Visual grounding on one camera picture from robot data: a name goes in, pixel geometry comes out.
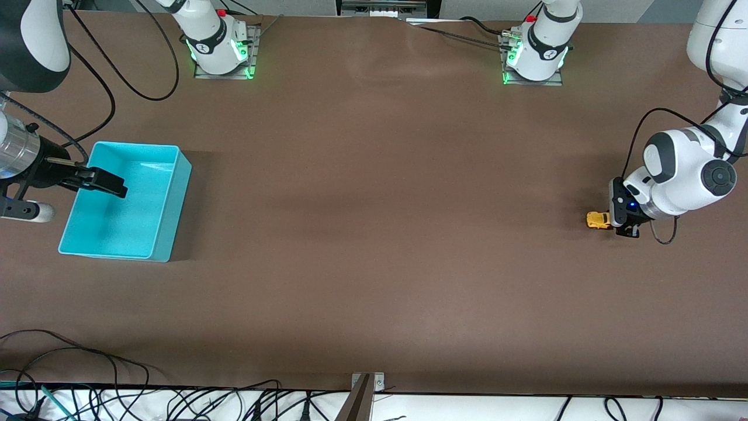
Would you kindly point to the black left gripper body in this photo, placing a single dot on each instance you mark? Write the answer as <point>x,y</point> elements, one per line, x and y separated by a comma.
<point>633,217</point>

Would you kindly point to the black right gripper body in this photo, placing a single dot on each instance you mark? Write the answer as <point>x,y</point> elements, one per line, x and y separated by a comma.
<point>48,170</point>

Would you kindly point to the yellow beetle toy car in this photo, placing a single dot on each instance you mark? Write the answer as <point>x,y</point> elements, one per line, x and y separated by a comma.
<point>597,220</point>

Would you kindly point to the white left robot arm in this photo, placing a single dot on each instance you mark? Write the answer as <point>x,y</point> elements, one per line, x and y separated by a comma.
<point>684,169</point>

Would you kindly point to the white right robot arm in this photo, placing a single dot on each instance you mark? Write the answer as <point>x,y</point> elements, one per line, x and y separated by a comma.
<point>35,29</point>

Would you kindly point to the teal plastic storage bin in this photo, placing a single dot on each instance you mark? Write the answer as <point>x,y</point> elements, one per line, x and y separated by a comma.
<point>117,225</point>

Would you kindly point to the green pen-shaped tool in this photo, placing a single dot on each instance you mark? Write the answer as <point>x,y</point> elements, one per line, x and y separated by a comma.
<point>55,400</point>

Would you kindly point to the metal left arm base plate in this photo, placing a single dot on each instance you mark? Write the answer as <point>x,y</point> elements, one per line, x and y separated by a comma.
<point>555,79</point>

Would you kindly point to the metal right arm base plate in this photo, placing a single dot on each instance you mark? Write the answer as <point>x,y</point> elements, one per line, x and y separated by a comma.
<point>252,58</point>

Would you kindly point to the metal bracket with dark post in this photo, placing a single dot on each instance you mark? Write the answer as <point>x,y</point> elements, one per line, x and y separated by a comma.
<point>367,386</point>

